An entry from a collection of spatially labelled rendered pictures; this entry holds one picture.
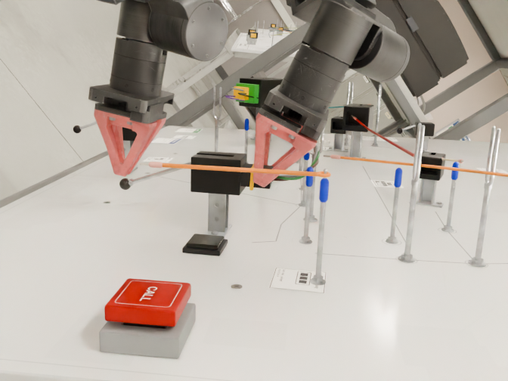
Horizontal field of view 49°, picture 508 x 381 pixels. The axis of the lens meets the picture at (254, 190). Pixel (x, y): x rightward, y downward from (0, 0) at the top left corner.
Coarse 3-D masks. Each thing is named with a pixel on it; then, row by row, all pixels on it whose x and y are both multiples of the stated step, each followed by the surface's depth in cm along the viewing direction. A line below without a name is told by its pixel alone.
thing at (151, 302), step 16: (128, 288) 41; (144, 288) 41; (160, 288) 41; (176, 288) 41; (112, 304) 38; (128, 304) 38; (144, 304) 38; (160, 304) 38; (176, 304) 38; (112, 320) 38; (128, 320) 38; (144, 320) 38; (160, 320) 38; (176, 320) 38
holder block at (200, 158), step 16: (192, 160) 61; (208, 160) 61; (224, 160) 61; (240, 160) 61; (192, 176) 62; (208, 176) 61; (224, 176) 61; (240, 176) 61; (208, 192) 62; (224, 192) 62; (240, 192) 62
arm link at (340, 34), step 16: (336, 0) 56; (352, 0) 56; (320, 16) 56; (336, 16) 55; (352, 16) 54; (368, 16) 56; (320, 32) 56; (336, 32) 55; (352, 32) 55; (368, 32) 57; (320, 48) 56; (336, 48) 55; (352, 48) 56; (368, 48) 59
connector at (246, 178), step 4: (244, 164) 63; (248, 164) 64; (252, 164) 64; (264, 168) 62; (268, 168) 62; (272, 168) 63; (244, 172) 61; (248, 172) 61; (244, 176) 61; (248, 176) 61; (244, 180) 62; (248, 180) 61; (244, 184) 62; (248, 184) 62; (256, 184) 62; (268, 184) 61; (268, 188) 61
